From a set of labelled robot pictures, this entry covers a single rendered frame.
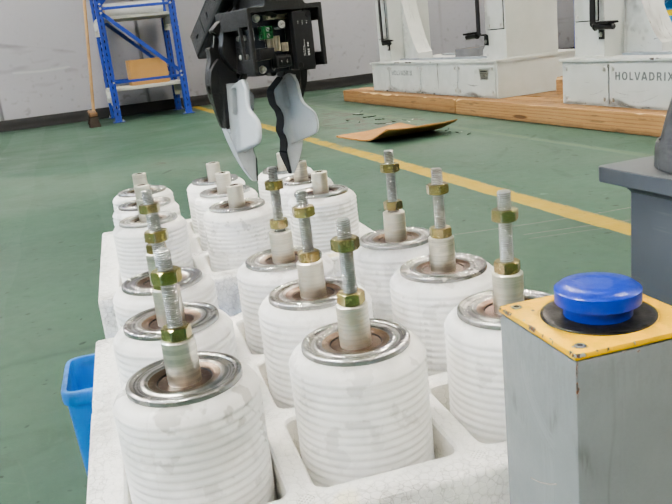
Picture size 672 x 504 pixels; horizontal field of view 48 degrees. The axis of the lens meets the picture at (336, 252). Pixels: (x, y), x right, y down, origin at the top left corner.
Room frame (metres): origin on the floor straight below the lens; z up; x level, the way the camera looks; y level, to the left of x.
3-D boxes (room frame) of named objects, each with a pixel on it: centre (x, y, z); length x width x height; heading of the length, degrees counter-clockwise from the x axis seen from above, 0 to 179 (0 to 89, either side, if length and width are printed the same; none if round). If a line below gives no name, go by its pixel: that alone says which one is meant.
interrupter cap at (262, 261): (0.72, 0.05, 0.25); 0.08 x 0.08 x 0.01
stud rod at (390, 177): (0.74, -0.06, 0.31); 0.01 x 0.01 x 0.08
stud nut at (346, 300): (0.49, -0.01, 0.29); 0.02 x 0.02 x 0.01; 63
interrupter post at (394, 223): (0.74, -0.06, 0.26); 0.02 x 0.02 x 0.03
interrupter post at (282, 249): (0.72, 0.05, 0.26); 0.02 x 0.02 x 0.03
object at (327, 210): (1.03, 0.01, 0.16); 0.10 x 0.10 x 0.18
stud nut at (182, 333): (0.46, 0.11, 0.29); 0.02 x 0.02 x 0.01; 80
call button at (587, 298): (0.34, -0.12, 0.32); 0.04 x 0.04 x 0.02
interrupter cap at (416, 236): (0.74, -0.06, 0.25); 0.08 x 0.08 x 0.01
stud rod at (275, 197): (0.72, 0.05, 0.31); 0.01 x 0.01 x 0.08
